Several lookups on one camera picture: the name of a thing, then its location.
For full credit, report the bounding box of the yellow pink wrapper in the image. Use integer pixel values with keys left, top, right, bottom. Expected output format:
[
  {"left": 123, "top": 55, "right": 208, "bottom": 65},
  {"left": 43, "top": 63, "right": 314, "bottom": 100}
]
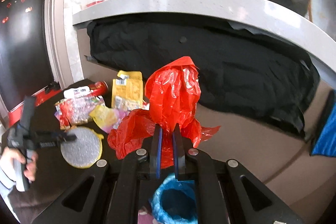
[{"left": 89, "top": 105, "right": 129, "bottom": 133}]

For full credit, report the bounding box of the red silver snack wrapper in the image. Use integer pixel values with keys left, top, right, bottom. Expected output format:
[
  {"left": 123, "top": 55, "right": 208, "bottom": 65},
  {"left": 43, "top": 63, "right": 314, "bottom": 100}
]
[{"left": 55, "top": 96, "right": 105, "bottom": 130}]

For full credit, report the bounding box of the red plastic bag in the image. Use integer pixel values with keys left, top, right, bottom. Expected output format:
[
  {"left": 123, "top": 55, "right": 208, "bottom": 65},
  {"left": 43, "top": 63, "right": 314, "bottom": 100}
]
[{"left": 107, "top": 56, "right": 220, "bottom": 169}]

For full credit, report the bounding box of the yellow snack packet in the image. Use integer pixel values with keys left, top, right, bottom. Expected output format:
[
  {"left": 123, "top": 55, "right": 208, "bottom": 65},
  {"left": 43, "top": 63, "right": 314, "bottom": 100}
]
[{"left": 112, "top": 71, "right": 143, "bottom": 111}]

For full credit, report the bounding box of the blue trash bag bin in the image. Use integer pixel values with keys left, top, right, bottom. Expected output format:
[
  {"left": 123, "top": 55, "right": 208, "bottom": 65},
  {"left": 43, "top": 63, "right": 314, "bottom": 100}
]
[{"left": 149, "top": 173, "right": 198, "bottom": 224}]

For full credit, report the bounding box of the white kitchen countertop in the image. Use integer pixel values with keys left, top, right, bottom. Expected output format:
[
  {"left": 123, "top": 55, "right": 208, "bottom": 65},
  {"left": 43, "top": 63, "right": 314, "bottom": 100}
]
[{"left": 72, "top": 0, "right": 335, "bottom": 88}]

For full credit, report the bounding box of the person's left hand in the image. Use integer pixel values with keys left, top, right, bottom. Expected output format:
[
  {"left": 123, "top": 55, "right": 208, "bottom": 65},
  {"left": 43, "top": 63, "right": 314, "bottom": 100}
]
[{"left": 1, "top": 147, "right": 38, "bottom": 181}]

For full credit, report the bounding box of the red drink can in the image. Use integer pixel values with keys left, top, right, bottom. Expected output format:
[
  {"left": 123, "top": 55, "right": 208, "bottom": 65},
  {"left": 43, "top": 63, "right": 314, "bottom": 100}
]
[{"left": 88, "top": 81, "right": 108, "bottom": 96}]

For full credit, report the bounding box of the black cloth under counter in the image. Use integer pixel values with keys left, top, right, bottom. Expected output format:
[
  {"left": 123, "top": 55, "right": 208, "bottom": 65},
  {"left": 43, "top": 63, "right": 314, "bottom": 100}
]
[{"left": 87, "top": 12, "right": 320, "bottom": 139}]

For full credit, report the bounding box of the black refrigerator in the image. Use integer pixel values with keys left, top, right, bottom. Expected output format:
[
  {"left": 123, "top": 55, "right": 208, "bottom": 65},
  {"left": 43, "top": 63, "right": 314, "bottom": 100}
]
[{"left": 1, "top": 0, "right": 55, "bottom": 111}]

